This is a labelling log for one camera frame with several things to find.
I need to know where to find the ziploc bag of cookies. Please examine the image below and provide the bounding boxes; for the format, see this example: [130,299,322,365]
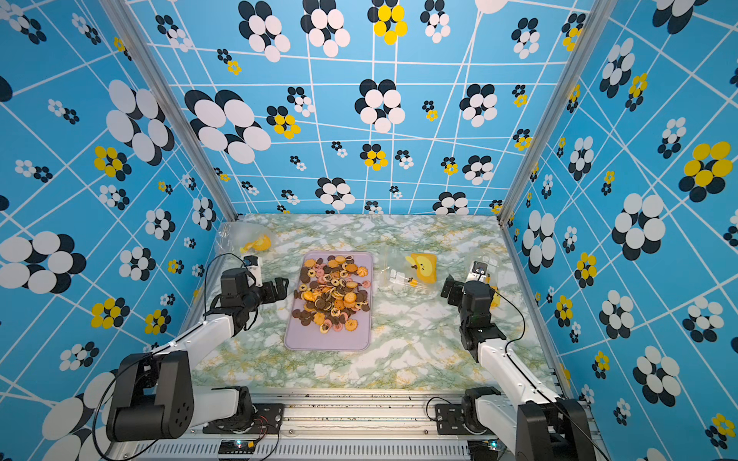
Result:
[384,253,438,291]
[465,254,502,311]
[215,221,275,255]

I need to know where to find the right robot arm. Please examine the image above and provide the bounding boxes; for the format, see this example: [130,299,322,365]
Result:
[440,277,599,460]

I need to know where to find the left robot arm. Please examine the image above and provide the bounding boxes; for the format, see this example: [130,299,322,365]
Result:
[106,266,289,442]

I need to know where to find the pile of poured cookies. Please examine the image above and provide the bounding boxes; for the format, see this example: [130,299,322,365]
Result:
[291,254,372,334]

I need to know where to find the right controller board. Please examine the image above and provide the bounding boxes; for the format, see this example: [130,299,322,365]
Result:
[468,440,507,461]

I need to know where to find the controller board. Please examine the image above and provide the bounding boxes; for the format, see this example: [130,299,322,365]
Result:
[468,440,507,461]
[218,439,258,456]

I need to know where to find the left controller board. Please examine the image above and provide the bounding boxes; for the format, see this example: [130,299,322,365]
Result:
[218,439,258,456]

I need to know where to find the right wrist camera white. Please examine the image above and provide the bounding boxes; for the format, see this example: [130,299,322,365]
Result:
[466,260,490,282]

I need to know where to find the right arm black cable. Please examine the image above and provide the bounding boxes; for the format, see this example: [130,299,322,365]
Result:
[489,287,612,461]

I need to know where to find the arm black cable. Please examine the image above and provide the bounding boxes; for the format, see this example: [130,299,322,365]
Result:
[91,252,261,461]
[489,287,612,461]

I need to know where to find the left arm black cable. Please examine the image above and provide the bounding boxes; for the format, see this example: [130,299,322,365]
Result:
[91,252,261,461]

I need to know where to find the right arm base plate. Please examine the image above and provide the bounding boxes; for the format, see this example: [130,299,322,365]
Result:
[432,399,517,438]

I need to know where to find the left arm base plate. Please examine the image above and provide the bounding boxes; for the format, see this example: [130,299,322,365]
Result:
[202,403,286,435]

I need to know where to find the aluminium front rail frame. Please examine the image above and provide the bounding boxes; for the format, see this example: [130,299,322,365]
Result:
[108,389,503,460]

